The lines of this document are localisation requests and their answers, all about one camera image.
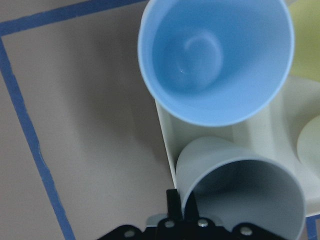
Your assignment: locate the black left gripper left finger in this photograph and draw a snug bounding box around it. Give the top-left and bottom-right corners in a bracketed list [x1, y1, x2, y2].
[166, 189, 183, 221]

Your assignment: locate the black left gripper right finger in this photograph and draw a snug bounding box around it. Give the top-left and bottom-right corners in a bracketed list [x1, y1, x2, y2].
[184, 192, 200, 222]

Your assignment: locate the grey plastic cup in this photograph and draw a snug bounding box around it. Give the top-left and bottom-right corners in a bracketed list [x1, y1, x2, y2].
[176, 136, 306, 240]

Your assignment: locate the pale green plastic cup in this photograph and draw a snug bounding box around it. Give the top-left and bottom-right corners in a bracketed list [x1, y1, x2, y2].
[296, 115, 320, 171]

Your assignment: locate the blue cup near tray corner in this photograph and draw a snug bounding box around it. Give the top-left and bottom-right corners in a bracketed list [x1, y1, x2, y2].
[137, 0, 295, 127]

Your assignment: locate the yellow plastic cup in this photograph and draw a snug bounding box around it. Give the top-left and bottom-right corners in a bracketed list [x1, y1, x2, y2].
[289, 0, 320, 82]

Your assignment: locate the cream plastic tray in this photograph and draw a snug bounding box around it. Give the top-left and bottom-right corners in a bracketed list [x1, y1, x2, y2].
[156, 76, 320, 217]

